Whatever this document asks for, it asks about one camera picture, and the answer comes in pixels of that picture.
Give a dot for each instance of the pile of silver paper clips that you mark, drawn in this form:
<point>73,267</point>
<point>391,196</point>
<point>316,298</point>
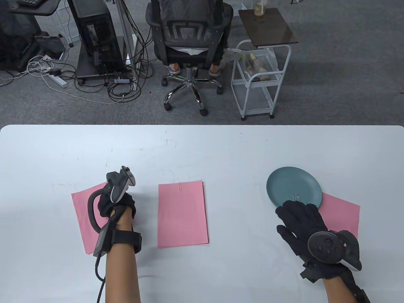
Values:
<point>296,198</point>

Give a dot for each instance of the black rolling stand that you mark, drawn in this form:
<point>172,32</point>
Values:
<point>85,68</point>

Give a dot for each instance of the white rolling cart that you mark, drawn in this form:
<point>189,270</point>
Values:
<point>255,101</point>

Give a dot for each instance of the dark grey handheld controller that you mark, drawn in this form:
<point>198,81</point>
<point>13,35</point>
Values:
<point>118,186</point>
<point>323,246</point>

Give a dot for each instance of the pink paper sheet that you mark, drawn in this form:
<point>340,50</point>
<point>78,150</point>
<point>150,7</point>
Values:
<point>82,214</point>
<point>344,217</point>
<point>183,217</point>

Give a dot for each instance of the white power strip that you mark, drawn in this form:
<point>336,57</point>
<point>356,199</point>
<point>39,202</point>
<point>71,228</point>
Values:
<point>58,81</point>

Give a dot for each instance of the small clear bottle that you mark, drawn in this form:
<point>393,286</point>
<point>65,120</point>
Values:
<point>259,11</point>

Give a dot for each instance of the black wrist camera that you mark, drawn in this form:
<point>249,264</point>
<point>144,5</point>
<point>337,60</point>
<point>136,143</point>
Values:
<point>309,273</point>

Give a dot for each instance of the teal round plate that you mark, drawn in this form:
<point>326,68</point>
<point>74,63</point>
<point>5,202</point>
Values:
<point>290,183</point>

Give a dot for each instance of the black mesh office chair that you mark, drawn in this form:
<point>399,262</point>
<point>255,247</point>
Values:
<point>186,58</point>

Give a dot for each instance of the black keyboard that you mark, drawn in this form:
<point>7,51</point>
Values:
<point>30,2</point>

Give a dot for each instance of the black desk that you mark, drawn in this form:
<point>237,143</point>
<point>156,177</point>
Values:
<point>41,8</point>

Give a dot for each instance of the person's right hand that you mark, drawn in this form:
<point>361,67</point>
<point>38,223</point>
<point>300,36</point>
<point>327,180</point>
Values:
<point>303,221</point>

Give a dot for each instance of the black power adapter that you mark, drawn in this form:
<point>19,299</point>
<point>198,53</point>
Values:
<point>56,72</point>

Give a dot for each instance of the white metal stand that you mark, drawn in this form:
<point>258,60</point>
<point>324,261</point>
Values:
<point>127,38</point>

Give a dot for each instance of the person's left forearm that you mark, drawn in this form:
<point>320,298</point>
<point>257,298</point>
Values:
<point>121,274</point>

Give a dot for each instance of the person's right forearm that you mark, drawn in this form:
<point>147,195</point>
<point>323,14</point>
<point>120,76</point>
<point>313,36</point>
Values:
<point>339,290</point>

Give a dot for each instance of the person's left hand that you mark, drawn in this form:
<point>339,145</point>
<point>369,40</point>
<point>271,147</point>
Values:
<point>127,203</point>

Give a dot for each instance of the brown side table top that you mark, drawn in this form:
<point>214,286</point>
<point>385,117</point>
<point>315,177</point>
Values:
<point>268,28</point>

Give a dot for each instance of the black electronics box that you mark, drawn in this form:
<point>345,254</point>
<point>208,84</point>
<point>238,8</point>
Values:
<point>102,241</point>

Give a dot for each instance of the black computer tower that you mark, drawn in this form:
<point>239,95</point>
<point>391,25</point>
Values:
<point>94,31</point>

